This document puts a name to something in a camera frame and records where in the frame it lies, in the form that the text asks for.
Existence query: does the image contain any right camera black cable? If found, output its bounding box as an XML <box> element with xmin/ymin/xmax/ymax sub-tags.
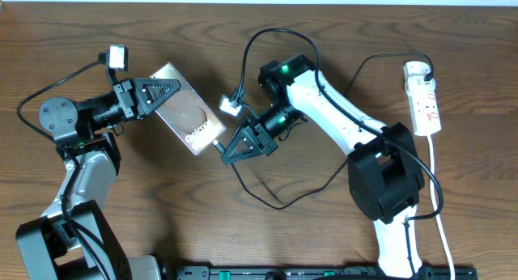
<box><xmin>236</xmin><ymin>28</ymin><xmax>445</xmax><ymax>280</ymax></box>

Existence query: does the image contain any white power strip cord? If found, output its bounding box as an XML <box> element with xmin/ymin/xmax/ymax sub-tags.
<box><xmin>427</xmin><ymin>134</ymin><xmax>456</xmax><ymax>280</ymax></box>

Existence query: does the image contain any black charger cable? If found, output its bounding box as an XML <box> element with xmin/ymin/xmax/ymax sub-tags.
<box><xmin>212</xmin><ymin>53</ymin><xmax>435</xmax><ymax>210</ymax></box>

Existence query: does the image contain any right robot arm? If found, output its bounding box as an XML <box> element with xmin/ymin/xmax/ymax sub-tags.
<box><xmin>220</xmin><ymin>54</ymin><xmax>424</xmax><ymax>278</ymax></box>

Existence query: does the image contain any white USB charger plug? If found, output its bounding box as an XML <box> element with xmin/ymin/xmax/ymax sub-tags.
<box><xmin>403</xmin><ymin>61</ymin><xmax>433</xmax><ymax>81</ymax></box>

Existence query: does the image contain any left camera black cable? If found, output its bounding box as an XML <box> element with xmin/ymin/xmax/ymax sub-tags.
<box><xmin>16</xmin><ymin>60</ymin><xmax>113</xmax><ymax>280</ymax></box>

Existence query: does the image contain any camera black cable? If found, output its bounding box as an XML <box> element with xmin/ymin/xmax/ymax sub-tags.
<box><xmin>16</xmin><ymin>60</ymin><xmax>113</xmax><ymax>280</ymax></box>
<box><xmin>236</xmin><ymin>28</ymin><xmax>445</xmax><ymax>280</ymax></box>

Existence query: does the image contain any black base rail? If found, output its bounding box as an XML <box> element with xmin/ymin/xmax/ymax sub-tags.
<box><xmin>176</xmin><ymin>265</ymin><xmax>478</xmax><ymax>280</ymax></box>

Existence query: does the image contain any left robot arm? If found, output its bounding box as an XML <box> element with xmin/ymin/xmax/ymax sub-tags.
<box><xmin>15</xmin><ymin>78</ymin><xmax>181</xmax><ymax>279</ymax></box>

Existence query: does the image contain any white power strip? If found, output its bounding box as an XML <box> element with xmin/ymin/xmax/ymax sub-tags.
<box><xmin>405</xmin><ymin>75</ymin><xmax>441</xmax><ymax>137</ymax></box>

